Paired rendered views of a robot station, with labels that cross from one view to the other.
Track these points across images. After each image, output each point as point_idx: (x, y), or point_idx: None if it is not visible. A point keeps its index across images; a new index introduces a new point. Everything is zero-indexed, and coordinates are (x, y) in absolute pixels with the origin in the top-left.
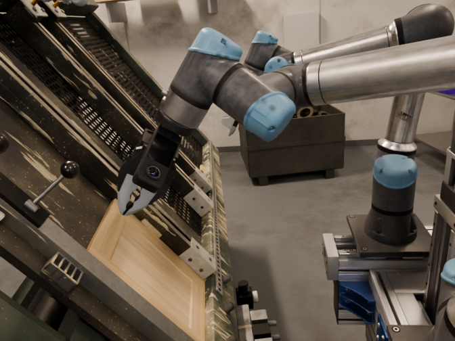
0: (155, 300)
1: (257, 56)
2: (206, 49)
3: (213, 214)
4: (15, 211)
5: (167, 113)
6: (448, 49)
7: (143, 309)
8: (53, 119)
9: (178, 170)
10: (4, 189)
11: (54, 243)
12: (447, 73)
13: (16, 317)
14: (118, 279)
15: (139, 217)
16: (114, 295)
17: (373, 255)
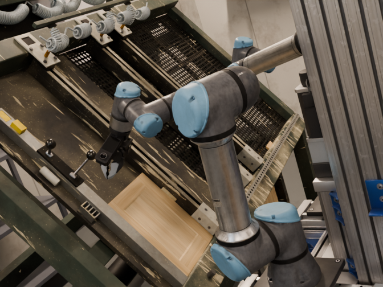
0: (153, 238)
1: (236, 58)
2: (117, 94)
3: (250, 187)
4: (65, 178)
5: (110, 125)
6: None
7: (137, 239)
8: (100, 122)
9: None
10: (60, 166)
11: (84, 196)
12: None
13: (54, 224)
14: (123, 220)
15: (159, 185)
16: (117, 228)
17: (316, 214)
